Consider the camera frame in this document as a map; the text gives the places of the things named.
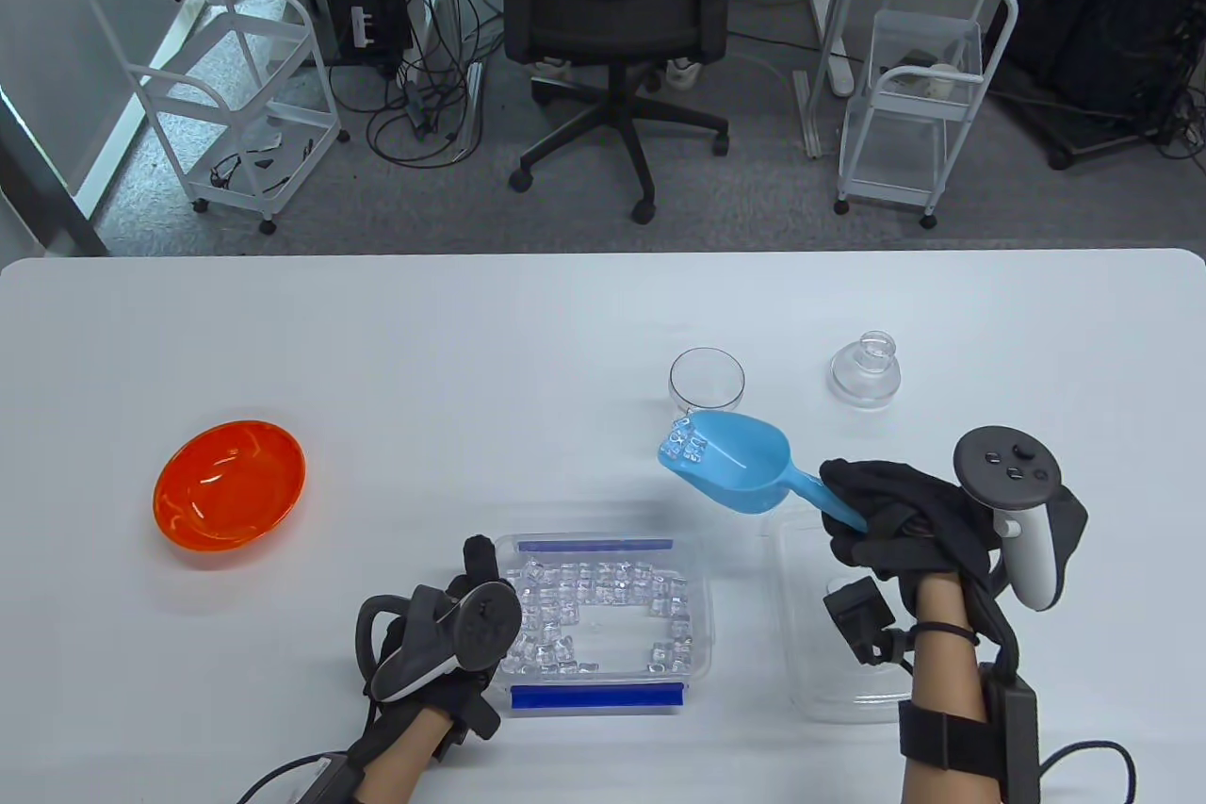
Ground person's left hand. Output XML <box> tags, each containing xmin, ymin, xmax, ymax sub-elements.
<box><xmin>353</xmin><ymin>535</ymin><xmax>522</xmax><ymax>763</ymax></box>

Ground person's right hand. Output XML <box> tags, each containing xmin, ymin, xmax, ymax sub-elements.
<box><xmin>818</xmin><ymin>458</ymin><xmax>1090</xmax><ymax>616</ymax></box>

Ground hand grey controller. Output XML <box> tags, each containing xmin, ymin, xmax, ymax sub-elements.
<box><xmin>953</xmin><ymin>425</ymin><xmax>1062</xmax><ymax>612</ymax></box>
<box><xmin>355</xmin><ymin>580</ymin><xmax>522</xmax><ymax>703</ymax></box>

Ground clear plastic shaker lid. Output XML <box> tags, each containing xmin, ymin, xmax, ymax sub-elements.
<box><xmin>828</xmin><ymin>330</ymin><xmax>904</xmax><ymax>412</ymax></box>

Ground blue plastic scoop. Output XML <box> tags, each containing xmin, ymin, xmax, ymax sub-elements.
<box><xmin>657</xmin><ymin>411</ymin><xmax>870</xmax><ymax>533</ymax></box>

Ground clear container with blue clips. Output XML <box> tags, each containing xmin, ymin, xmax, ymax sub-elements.
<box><xmin>490</xmin><ymin>533</ymin><xmax>714</xmax><ymax>713</ymax></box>

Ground clear container lid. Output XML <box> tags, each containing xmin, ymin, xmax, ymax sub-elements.
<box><xmin>765</xmin><ymin>510</ymin><xmax>922</xmax><ymax>726</ymax></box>

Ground clear plastic shaker cup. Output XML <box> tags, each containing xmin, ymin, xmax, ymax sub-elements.
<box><xmin>668</xmin><ymin>347</ymin><xmax>747</xmax><ymax>418</ymax></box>

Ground person's right forearm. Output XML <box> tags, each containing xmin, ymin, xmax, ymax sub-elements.
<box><xmin>900</xmin><ymin>573</ymin><xmax>1007</xmax><ymax>804</ymax></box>

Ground person's left forearm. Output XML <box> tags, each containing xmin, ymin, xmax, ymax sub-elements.
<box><xmin>358</xmin><ymin>708</ymin><xmax>455</xmax><ymax>804</ymax></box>

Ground orange bowl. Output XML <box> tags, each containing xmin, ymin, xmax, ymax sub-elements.
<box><xmin>152</xmin><ymin>419</ymin><xmax>309</xmax><ymax>553</ymax></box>

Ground white power strip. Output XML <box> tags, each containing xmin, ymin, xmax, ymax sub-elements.
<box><xmin>808</xmin><ymin>0</ymin><xmax>856</xmax><ymax>98</ymax></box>

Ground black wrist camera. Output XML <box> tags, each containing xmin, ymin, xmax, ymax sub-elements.
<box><xmin>823</xmin><ymin>575</ymin><xmax>898</xmax><ymax>669</ymax></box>

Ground black strapped wrist device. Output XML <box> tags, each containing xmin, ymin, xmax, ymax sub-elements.
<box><xmin>309</xmin><ymin>750</ymin><xmax>370</xmax><ymax>804</ymax></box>
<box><xmin>898</xmin><ymin>663</ymin><xmax>1043</xmax><ymax>804</ymax></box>

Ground black wrist device cable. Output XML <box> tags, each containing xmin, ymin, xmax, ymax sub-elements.
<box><xmin>1036</xmin><ymin>741</ymin><xmax>1139</xmax><ymax>804</ymax></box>
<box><xmin>236</xmin><ymin>752</ymin><xmax>326</xmax><ymax>804</ymax></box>

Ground white wire cart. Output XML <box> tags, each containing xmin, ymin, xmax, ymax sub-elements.
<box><xmin>89</xmin><ymin>0</ymin><xmax>352</xmax><ymax>238</ymax></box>
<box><xmin>833</xmin><ymin>0</ymin><xmax>1021</xmax><ymax>230</ymax></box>

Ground aluminium rail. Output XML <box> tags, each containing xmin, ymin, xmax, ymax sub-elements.
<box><xmin>450</xmin><ymin>59</ymin><xmax>485</xmax><ymax>164</ymax></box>
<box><xmin>791</xmin><ymin>69</ymin><xmax>823</xmax><ymax>160</ymax></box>

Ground black cables in cart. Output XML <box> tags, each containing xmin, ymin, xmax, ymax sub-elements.
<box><xmin>205</xmin><ymin>133</ymin><xmax>318</xmax><ymax>194</ymax></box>

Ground tangle of black floor cables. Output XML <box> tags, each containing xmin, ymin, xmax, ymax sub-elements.
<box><xmin>325</xmin><ymin>0</ymin><xmax>514</xmax><ymax>171</ymax></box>

